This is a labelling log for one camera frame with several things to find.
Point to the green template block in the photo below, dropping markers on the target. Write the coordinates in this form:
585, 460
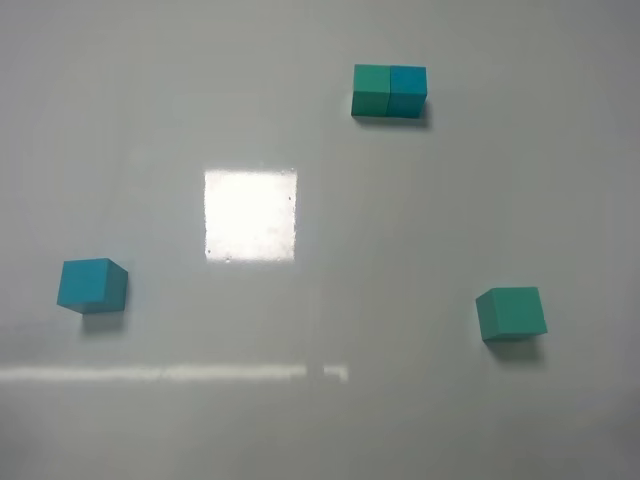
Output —
371, 90

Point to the blue template block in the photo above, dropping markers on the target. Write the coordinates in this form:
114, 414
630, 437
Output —
408, 91

